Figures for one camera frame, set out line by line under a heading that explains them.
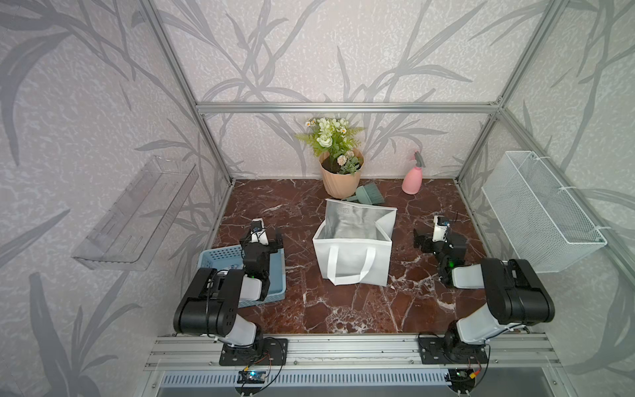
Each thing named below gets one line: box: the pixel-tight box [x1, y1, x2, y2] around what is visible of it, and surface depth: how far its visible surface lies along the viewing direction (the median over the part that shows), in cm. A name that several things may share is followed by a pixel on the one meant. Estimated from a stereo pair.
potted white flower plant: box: [295, 117, 365, 200], surface depth 100 cm
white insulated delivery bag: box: [312, 198, 398, 287], surface depth 74 cm
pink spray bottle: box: [401, 150, 426, 196], surface depth 114 cm
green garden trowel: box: [342, 181, 386, 206], surface depth 116 cm
